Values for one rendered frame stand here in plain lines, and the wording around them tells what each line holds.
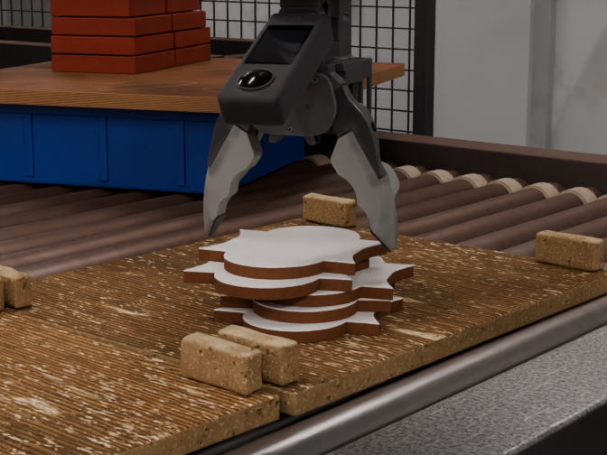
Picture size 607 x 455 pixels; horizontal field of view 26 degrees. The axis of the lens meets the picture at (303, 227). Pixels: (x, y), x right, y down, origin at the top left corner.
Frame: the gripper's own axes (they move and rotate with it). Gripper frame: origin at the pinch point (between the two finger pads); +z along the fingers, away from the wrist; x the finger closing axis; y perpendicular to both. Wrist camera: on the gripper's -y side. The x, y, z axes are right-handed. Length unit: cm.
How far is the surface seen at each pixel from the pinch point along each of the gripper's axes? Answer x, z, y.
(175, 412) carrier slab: -2.5, 4.6, -24.0
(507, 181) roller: 0, 6, 68
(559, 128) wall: 52, 38, 360
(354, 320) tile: -6.7, 3.6, -5.1
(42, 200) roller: 47, 6, 37
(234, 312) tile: 2.3, 3.8, -5.9
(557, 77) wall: 53, 21, 361
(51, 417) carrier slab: 3.7, 4.6, -27.5
